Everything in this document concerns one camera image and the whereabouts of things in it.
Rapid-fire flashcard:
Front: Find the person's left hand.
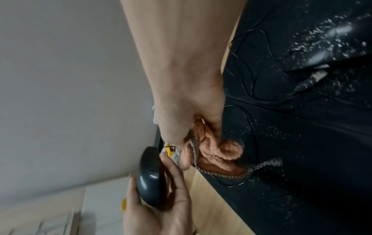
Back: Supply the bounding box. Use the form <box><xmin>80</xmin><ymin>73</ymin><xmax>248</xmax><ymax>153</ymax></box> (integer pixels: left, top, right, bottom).
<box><xmin>122</xmin><ymin>152</ymin><xmax>196</xmax><ymax>235</ymax></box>

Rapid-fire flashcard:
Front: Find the person's right hand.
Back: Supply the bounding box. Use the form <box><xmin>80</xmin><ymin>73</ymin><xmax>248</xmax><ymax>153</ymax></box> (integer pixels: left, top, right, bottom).
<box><xmin>119</xmin><ymin>0</ymin><xmax>248</xmax><ymax>171</ymax></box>

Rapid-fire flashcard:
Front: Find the black mouse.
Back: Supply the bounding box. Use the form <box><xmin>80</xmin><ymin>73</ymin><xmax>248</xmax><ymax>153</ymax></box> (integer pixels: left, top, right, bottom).
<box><xmin>136</xmin><ymin>146</ymin><xmax>168</xmax><ymax>208</ymax></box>
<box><xmin>283</xmin><ymin>14</ymin><xmax>372</xmax><ymax>74</ymax></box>

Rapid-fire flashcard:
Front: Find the pink cleaning cloth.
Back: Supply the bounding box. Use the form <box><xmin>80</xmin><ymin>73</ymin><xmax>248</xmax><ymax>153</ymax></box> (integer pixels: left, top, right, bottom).
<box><xmin>181</xmin><ymin>115</ymin><xmax>283</xmax><ymax>180</ymax></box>

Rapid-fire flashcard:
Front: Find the black mouse cable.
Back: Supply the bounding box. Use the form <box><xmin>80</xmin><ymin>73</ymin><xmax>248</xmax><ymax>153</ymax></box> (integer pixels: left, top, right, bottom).
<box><xmin>222</xmin><ymin>105</ymin><xmax>260</xmax><ymax>188</ymax></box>
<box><xmin>226</xmin><ymin>22</ymin><xmax>331</xmax><ymax>104</ymax></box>

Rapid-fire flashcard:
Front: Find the black mouse pad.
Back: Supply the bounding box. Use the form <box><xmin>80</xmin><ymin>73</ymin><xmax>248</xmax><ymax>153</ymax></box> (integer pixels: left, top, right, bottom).
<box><xmin>200</xmin><ymin>98</ymin><xmax>372</xmax><ymax>235</ymax></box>
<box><xmin>220</xmin><ymin>0</ymin><xmax>372</xmax><ymax>111</ymax></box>

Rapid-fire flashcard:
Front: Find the Pico cardboard box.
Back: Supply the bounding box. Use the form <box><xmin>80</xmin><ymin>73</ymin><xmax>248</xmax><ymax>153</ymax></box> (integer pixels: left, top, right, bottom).
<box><xmin>81</xmin><ymin>177</ymin><xmax>131</xmax><ymax>235</ymax></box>

